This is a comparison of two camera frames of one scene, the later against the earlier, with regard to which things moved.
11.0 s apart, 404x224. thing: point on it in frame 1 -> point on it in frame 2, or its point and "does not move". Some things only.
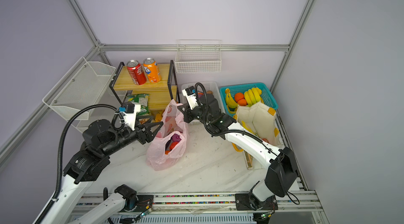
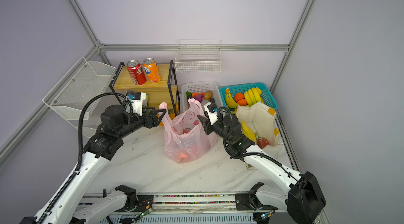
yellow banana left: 230,102 does not move
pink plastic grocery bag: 173,123 -> 185,139
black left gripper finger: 149,134 -> 161,110
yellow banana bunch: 253,95 does not move
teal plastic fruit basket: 268,99 does not move
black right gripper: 185,110 -> 205,124
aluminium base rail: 300,207 does not move
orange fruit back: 239,96 does not move
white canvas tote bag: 260,121 does not move
